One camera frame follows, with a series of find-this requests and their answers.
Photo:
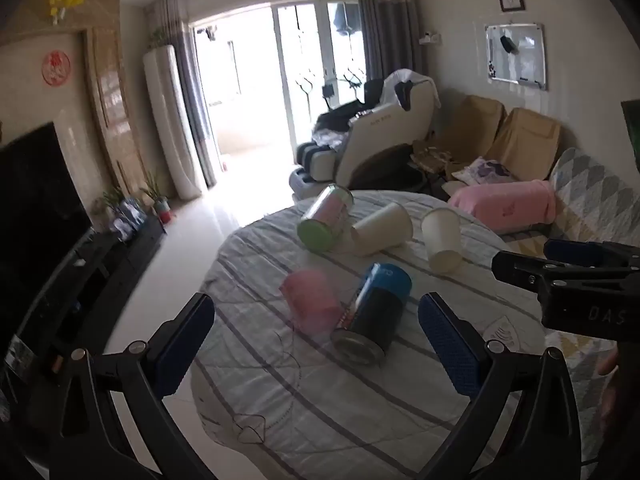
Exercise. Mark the small green potted plant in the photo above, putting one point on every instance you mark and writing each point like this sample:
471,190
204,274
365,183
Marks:
111,202

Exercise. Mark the potted plant in red pot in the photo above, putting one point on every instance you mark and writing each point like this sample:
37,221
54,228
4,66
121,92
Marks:
160,202

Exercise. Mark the person's right hand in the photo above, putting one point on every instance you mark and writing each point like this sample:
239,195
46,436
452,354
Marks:
607,362

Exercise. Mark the grey curtain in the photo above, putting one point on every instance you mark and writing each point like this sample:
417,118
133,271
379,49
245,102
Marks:
185,85
390,15

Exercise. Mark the pink blanket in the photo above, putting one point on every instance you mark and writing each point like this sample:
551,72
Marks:
505,205

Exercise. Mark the diamond patterned blanket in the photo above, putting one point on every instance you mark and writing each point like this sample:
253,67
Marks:
595,195

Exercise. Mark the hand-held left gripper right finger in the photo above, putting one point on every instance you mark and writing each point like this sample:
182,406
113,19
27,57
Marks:
447,345

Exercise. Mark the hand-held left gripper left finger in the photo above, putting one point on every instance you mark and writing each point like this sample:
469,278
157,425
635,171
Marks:
182,345

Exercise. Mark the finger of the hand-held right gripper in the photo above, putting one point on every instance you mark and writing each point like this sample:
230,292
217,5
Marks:
575,251
520,267

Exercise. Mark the pink cup with green lid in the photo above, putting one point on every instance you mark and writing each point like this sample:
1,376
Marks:
325,220

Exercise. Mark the blue and black cup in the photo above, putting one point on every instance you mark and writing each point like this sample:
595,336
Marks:
372,315

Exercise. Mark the black television cabinet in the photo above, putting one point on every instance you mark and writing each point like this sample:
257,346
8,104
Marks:
100,270

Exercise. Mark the pink plastic cup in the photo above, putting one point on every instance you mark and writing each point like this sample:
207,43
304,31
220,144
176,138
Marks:
310,300

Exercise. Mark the red round wall decoration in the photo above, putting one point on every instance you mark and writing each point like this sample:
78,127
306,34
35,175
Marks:
57,68

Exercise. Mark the black television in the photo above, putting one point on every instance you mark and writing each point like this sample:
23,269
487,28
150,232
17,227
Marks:
35,220

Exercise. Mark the tan covered sofa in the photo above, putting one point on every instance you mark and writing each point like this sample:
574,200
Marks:
525,140

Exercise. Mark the white and purple pillow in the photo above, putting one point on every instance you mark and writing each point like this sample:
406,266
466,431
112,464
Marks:
482,170

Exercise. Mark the white paper cup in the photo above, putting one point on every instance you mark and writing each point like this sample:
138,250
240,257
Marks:
382,230
442,240

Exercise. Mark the wall whiteboard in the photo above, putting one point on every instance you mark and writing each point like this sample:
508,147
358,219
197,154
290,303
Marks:
515,55

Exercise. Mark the brown bag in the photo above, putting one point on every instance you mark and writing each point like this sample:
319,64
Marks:
430,157

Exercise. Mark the exercise bike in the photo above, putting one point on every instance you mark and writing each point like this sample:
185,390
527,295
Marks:
330,92

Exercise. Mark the white massage chair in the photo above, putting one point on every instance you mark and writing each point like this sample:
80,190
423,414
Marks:
380,145

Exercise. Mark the white standing air conditioner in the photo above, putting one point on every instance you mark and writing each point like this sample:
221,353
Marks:
170,120

